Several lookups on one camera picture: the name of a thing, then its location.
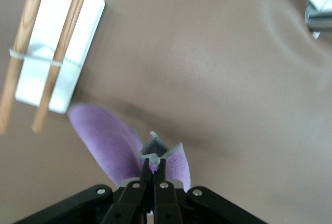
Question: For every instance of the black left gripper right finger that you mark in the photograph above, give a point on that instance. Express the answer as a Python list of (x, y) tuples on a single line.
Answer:
[(167, 203)]

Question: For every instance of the purple microfibre towel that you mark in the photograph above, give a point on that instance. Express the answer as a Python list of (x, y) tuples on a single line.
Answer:
[(103, 136)]

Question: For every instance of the aluminium frame profile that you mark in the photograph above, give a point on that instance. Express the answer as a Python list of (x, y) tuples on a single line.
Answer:
[(321, 6)]

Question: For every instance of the wooden chopsticks pair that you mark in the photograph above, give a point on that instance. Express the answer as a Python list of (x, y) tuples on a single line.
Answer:
[(71, 19), (28, 19)]

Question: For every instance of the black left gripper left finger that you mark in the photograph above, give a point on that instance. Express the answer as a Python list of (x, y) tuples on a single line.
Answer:
[(129, 203)]

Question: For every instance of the white towel rack base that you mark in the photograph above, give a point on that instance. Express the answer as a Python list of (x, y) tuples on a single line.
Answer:
[(85, 27)]

